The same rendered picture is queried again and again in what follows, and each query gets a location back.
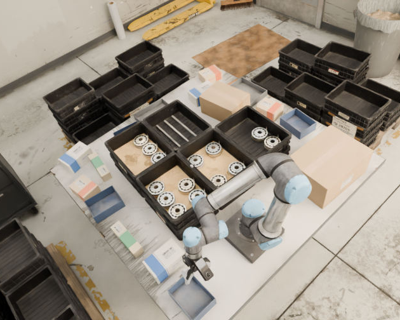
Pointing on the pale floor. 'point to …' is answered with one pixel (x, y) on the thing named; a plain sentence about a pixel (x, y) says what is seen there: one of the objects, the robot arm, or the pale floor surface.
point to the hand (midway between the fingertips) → (199, 275)
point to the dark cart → (4, 192)
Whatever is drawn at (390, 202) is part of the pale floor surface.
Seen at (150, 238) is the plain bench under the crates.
